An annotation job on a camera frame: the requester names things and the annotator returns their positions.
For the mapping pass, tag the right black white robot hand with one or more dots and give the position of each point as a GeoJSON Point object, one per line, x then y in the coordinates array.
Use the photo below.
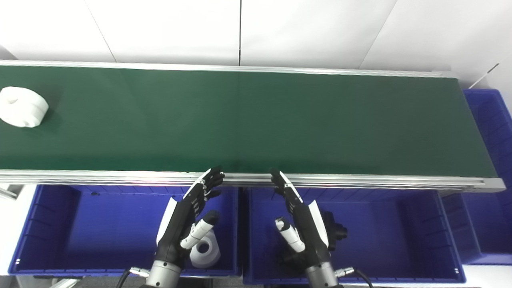
{"type": "Point", "coordinates": [306, 224]}

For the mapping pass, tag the black plastic part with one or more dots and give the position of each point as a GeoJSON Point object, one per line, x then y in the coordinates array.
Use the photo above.
{"type": "Point", "coordinates": [336, 232]}

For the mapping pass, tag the empty blue plastic bin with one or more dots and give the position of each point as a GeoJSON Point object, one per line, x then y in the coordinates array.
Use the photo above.
{"type": "Point", "coordinates": [492, 132]}

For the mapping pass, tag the aluminium conveyor leg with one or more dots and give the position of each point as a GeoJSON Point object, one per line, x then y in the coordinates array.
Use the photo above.
{"type": "Point", "coordinates": [7, 193]}

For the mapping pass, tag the green conveyor belt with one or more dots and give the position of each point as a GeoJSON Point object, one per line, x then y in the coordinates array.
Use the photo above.
{"type": "Point", "coordinates": [360, 182]}
{"type": "Point", "coordinates": [256, 120]}

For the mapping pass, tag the blue bin with white parts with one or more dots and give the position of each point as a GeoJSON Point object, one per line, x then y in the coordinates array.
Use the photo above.
{"type": "Point", "coordinates": [100, 228]}

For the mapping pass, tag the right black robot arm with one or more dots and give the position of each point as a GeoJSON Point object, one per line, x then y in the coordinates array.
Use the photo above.
{"type": "Point", "coordinates": [322, 276]}

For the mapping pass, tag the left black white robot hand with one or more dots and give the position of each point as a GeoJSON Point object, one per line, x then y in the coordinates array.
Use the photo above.
{"type": "Point", "coordinates": [182, 224]}

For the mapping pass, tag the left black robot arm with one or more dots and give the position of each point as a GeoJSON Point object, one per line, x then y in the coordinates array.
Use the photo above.
{"type": "Point", "coordinates": [162, 275]}

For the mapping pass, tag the white cylindrical plastic part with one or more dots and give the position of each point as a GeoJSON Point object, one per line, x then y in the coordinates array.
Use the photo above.
{"type": "Point", "coordinates": [208, 256]}
{"type": "Point", "coordinates": [22, 108]}

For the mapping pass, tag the blue bin with black part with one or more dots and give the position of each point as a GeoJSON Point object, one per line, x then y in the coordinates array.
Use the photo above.
{"type": "Point", "coordinates": [384, 236]}

